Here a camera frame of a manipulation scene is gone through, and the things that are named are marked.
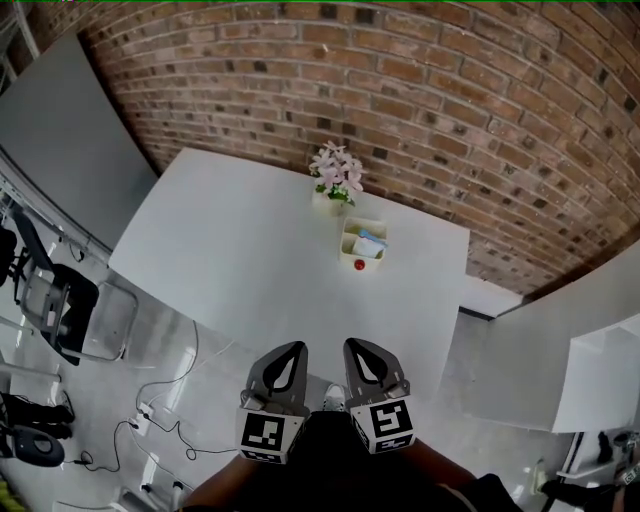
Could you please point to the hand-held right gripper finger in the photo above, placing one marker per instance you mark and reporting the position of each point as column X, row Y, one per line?
column 350, row 380
column 391, row 370

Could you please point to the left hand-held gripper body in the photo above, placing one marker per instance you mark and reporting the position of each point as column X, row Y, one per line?
column 262, row 432

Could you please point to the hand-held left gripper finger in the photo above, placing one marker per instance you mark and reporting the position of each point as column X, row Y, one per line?
column 260, row 377
column 301, row 382

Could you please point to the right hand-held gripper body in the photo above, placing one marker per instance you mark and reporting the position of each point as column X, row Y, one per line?
column 387, row 420

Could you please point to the cream organizer box red button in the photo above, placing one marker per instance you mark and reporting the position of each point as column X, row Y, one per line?
column 370, row 265

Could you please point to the clear plastic bag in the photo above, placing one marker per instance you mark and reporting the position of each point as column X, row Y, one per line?
column 367, row 245

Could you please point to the person's left forearm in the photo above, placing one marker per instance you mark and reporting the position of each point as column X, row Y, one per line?
column 215, row 482

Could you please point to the person's right forearm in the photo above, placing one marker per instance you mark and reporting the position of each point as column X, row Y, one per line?
column 437, row 460

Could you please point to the person's white shoe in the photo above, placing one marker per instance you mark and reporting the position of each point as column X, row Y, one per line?
column 334, row 397

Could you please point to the person's black clothing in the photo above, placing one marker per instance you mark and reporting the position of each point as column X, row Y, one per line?
column 335, row 465

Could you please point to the low white panel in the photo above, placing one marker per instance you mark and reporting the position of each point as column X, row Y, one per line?
column 487, row 297

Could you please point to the white power strip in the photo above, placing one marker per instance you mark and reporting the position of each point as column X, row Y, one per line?
column 141, row 417

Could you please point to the grey partition panel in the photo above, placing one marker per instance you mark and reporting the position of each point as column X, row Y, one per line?
column 515, row 360
column 65, row 140

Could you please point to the black folding chair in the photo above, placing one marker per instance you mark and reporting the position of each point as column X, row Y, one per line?
column 75, row 305

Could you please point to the pink flowers in white pot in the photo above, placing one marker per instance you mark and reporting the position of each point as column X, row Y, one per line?
column 337, row 170

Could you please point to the white shelf unit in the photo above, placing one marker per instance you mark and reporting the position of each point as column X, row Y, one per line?
column 600, row 380

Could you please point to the black round device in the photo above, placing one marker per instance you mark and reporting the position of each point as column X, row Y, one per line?
column 35, row 447

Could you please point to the black office chair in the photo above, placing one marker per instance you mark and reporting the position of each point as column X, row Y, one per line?
column 7, row 255

